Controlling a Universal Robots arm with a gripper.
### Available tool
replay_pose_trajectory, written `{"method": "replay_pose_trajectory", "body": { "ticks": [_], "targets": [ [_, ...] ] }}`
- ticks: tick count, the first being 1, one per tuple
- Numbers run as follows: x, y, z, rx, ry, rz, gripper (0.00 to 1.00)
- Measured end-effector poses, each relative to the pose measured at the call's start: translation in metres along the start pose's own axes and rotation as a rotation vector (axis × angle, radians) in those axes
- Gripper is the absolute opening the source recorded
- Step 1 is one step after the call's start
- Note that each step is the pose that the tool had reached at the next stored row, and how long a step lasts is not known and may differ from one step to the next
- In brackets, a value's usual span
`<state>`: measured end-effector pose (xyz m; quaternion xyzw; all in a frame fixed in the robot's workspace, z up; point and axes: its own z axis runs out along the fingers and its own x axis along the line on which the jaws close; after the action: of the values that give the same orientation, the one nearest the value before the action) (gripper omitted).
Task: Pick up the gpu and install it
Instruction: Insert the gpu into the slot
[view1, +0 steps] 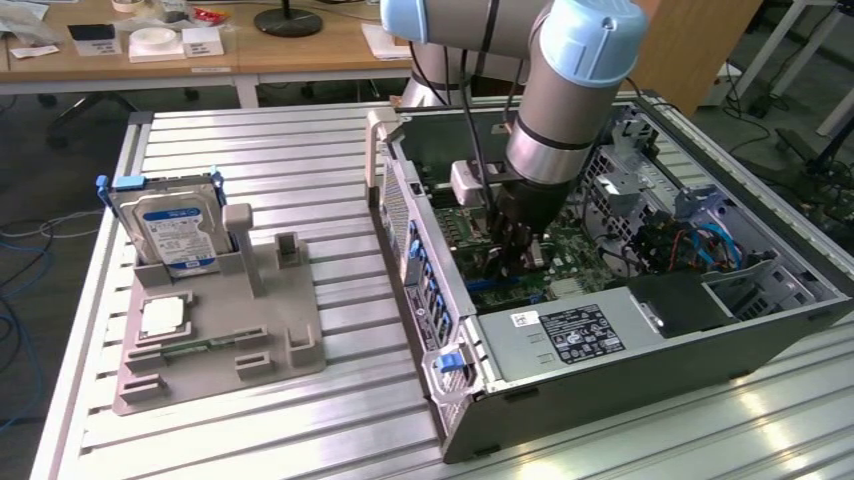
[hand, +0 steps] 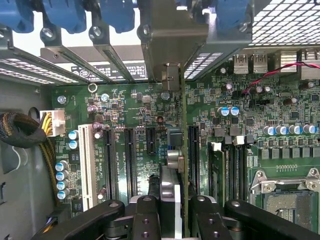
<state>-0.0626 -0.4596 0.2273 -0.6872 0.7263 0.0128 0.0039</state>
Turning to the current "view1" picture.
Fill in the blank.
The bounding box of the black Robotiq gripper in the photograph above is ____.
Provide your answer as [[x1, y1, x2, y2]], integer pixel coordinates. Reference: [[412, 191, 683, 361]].
[[492, 175, 570, 241]]

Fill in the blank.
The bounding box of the green motherboard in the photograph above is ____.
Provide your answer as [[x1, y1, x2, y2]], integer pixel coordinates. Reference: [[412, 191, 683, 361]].
[[429, 177, 646, 312]]

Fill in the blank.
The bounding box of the metal disk bay cage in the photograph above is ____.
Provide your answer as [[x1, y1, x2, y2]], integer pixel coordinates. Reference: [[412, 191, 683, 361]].
[[566, 144, 688, 251]]

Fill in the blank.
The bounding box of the blue expansion slot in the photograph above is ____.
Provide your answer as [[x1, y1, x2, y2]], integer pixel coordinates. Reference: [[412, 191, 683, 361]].
[[465, 277, 526, 296]]

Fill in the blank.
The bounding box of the grey power supply unit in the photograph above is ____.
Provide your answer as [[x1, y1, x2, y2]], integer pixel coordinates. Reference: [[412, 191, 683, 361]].
[[476, 287, 668, 384]]

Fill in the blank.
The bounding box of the stack of papers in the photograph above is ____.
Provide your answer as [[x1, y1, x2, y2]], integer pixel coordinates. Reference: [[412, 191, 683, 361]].
[[359, 22, 412, 62]]

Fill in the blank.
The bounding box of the wooden cabinet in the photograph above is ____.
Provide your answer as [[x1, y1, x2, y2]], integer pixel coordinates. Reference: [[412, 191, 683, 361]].
[[626, 0, 766, 116]]

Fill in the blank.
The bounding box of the open grey PC case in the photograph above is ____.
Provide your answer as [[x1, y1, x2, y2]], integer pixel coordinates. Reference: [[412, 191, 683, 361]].
[[363, 89, 854, 464]]

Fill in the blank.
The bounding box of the wooden desk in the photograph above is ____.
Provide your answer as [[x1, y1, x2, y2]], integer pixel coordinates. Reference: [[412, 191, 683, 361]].
[[0, 0, 602, 96]]

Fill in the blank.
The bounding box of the grey parts rack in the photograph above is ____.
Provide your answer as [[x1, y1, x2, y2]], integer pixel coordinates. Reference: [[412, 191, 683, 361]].
[[113, 202, 329, 417]]

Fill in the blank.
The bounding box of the black round lamp base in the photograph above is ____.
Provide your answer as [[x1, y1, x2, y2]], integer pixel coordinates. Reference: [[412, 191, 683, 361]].
[[252, 0, 325, 38]]

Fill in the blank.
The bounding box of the hard disk in blue caddy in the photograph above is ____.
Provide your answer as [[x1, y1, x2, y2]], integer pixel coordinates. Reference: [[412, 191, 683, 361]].
[[95, 166, 232, 280]]

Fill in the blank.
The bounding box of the green RAM stick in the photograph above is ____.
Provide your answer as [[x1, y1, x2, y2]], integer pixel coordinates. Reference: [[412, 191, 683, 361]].
[[161, 335, 243, 359]]

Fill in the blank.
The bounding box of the white labelled box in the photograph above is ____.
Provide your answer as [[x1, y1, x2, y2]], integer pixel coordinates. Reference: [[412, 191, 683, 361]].
[[180, 27, 224, 59]]

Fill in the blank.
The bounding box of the silver CPU chip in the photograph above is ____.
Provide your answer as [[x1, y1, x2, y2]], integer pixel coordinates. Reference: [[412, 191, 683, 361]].
[[140, 297, 189, 337]]

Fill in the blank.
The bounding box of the black and white box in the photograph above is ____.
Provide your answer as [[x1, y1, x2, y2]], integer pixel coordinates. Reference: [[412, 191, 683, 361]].
[[65, 23, 123, 57]]

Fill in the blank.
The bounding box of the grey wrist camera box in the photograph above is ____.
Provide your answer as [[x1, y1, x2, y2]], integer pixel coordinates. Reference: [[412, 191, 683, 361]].
[[448, 159, 507, 209]]

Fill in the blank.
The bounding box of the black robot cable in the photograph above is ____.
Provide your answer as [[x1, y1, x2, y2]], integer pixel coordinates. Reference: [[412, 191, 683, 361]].
[[457, 0, 526, 221]]

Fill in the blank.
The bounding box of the black cable over case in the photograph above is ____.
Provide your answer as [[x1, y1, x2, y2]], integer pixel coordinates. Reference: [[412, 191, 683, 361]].
[[623, 74, 672, 107]]

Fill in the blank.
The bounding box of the blue wire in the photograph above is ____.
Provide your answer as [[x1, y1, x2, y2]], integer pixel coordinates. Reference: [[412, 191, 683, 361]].
[[690, 223, 743, 272]]

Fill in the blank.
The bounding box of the white table frame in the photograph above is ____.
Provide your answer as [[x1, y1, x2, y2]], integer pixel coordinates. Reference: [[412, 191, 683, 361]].
[[730, 0, 854, 136]]

